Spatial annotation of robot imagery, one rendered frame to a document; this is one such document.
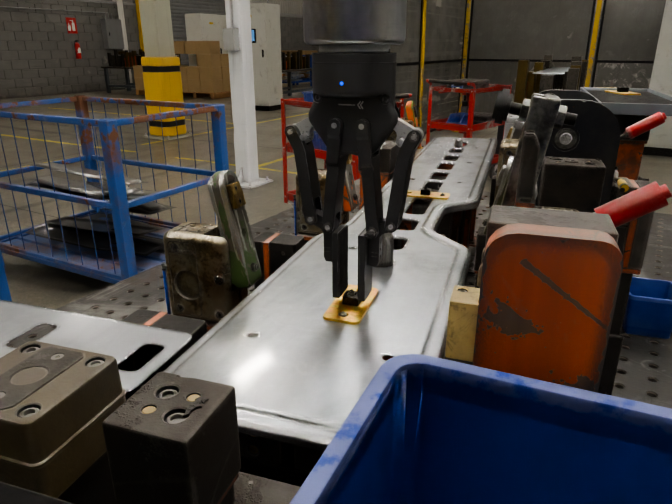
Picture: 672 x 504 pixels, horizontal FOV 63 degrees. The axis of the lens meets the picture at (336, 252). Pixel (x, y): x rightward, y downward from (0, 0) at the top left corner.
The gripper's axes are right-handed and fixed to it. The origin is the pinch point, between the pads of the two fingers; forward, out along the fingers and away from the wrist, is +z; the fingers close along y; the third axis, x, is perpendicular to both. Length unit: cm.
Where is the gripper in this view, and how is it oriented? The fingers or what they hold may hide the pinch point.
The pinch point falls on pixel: (352, 263)
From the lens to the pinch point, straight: 55.5
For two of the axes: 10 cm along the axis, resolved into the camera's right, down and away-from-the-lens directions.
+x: -3.1, 3.4, -8.9
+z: 0.0, 9.4, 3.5
